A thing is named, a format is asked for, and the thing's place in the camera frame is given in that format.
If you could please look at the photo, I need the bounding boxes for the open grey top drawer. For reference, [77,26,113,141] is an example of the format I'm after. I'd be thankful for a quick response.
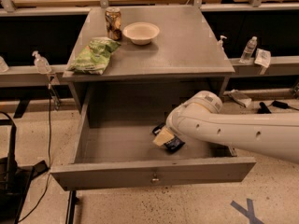
[50,81,257,191]

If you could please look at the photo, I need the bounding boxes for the clear bottle far left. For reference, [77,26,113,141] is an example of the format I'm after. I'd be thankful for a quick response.
[0,56,9,73]

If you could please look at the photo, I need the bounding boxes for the black cable on floor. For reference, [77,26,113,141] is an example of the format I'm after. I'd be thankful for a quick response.
[18,83,54,224]

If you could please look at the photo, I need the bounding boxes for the black stand base left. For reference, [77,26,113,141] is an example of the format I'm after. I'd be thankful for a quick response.
[0,111,49,224]

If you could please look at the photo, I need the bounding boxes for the black bar under drawer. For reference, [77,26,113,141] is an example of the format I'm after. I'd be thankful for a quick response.
[65,190,78,224]

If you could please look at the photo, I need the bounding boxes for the black metal leg right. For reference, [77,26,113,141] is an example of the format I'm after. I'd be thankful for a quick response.
[258,102,271,114]

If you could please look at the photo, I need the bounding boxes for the brown drink can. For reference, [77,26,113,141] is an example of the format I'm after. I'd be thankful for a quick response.
[105,7,122,40]

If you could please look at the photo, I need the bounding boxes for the green chip bag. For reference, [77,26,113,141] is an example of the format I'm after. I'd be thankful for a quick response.
[67,37,121,75]

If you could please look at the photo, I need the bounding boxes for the grey cabinet counter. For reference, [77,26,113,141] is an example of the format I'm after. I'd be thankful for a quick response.
[63,6,234,109]

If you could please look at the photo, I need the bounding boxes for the blue tape cross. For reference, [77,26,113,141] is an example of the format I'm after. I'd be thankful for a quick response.
[231,199,264,224]

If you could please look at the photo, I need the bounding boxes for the small sanitizer pump bottle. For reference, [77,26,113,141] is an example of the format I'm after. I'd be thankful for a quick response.
[218,35,227,50]

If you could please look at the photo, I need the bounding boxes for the left sanitizer pump bottle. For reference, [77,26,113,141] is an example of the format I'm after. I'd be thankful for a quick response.
[32,50,51,75]

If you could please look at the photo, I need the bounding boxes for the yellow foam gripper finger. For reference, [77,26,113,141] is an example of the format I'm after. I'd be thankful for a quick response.
[153,126,175,147]

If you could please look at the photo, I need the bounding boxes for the clear water bottle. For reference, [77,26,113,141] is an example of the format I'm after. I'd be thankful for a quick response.
[240,36,257,63]

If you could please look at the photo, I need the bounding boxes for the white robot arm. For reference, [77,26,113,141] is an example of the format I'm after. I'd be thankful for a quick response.
[153,91,299,163]

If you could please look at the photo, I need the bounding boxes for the white paper bowl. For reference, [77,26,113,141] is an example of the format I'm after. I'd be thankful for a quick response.
[122,22,160,45]

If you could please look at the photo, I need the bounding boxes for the dark blue rxbar wrapper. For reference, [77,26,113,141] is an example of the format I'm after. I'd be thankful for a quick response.
[152,123,185,152]

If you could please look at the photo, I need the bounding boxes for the white wipe packet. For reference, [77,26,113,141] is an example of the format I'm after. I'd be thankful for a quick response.
[254,49,271,68]

